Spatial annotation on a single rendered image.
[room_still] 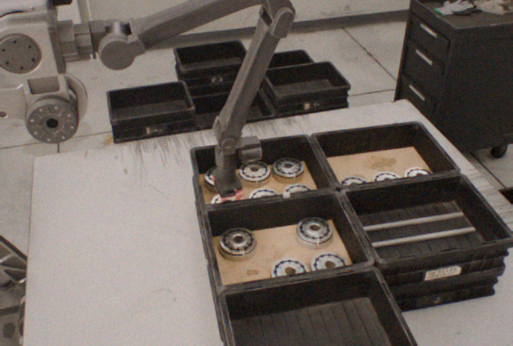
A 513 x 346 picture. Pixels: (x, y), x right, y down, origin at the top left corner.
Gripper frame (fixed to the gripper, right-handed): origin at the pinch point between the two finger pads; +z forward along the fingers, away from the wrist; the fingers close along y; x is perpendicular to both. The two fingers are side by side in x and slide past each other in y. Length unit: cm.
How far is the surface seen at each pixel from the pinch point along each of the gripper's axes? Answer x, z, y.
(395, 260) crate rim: -31, -6, -42
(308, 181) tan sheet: -28.8, 4.1, 5.9
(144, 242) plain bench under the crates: 25.4, 17.0, 9.1
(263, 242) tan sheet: -5.8, 4.2, -15.5
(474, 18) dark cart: -161, 0, 98
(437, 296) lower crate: -47, 13, -43
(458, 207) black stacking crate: -68, 4, -21
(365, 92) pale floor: -153, 86, 180
